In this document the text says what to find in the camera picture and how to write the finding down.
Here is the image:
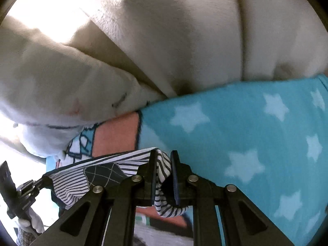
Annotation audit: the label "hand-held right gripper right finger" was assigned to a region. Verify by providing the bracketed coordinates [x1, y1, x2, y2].
[170, 150, 296, 246]

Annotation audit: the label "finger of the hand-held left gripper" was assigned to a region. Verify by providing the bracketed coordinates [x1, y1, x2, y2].
[17, 177, 54, 198]

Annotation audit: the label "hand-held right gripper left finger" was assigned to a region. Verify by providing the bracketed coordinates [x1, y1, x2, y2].
[43, 150, 158, 246]

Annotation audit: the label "striped pants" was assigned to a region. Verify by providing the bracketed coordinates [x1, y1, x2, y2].
[42, 147, 190, 218]

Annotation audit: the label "person's left hand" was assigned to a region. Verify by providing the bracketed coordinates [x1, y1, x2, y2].
[17, 204, 46, 235]

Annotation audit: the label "blue star printed blanket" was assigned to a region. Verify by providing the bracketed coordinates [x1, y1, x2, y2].
[46, 74, 328, 246]

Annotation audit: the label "cream printed pillow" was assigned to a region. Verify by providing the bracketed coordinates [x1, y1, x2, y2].
[0, 13, 166, 159]

